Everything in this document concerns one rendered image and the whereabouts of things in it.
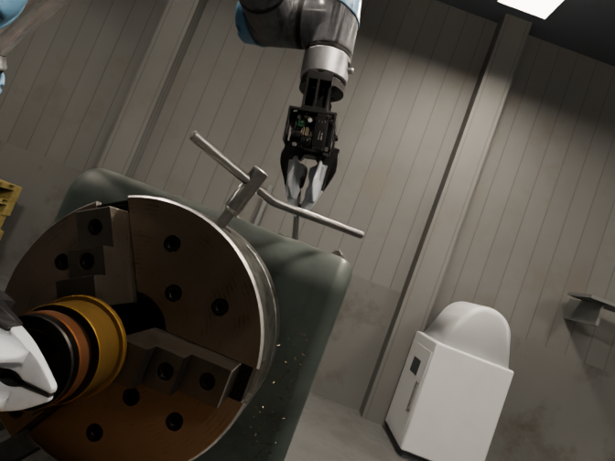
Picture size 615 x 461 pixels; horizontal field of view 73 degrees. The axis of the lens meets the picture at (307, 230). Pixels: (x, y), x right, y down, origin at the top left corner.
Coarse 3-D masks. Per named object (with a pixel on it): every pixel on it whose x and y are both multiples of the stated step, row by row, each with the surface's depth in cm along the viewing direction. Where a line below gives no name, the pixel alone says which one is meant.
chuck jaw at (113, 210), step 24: (96, 216) 44; (120, 216) 46; (96, 240) 44; (120, 240) 45; (72, 264) 41; (96, 264) 41; (120, 264) 44; (72, 288) 39; (96, 288) 39; (120, 288) 43
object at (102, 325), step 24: (48, 312) 33; (72, 312) 35; (96, 312) 37; (48, 336) 32; (72, 336) 32; (96, 336) 34; (120, 336) 37; (48, 360) 38; (72, 360) 32; (96, 360) 34; (120, 360) 37; (72, 384) 32; (96, 384) 36
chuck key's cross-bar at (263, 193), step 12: (192, 132) 45; (204, 144) 46; (216, 156) 47; (228, 168) 49; (240, 168) 50; (240, 180) 51; (264, 192) 53; (276, 204) 55; (288, 204) 56; (300, 216) 58; (312, 216) 59; (336, 228) 63; (348, 228) 65
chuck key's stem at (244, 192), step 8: (256, 168) 51; (256, 176) 51; (264, 176) 51; (240, 184) 51; (248, 184) 51; (256, 184) 51; (240, 192) 51; (248, 192) 51; (232, 200) 51; (240, 200) 51; (248, 200) 51; (232, 208) 51; (240, 208) 51; (224, 216) 51; (232, 216) 51; (224, 224) 51
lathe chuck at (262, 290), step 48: (48, 240) 48; (144, 240) 47; (192, 240) 47; (240, 240) 53; (48, 288) 48; (144, 288) 47; (192, 288) 46; (240, 288) 46; (192, 336) 46; (240, 336) 45; (48, 432) 46; (96, 432) 46; (144, 432) 45; (192, 432) 45
